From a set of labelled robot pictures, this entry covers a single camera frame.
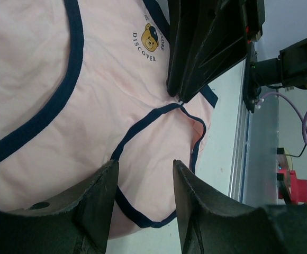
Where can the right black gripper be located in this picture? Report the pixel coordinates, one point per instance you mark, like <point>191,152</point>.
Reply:
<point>207,38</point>

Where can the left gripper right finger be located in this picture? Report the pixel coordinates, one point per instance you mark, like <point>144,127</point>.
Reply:
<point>211,222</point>

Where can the pink underwear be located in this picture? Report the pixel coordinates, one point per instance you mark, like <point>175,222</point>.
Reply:
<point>84,82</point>

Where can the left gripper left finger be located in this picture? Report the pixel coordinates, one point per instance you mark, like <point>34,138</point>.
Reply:
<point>74,221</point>

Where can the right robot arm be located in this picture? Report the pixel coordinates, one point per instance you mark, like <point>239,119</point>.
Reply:
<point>288,69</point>

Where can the aluminium mounting rail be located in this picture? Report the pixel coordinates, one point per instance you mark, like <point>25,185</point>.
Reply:
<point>239,151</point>

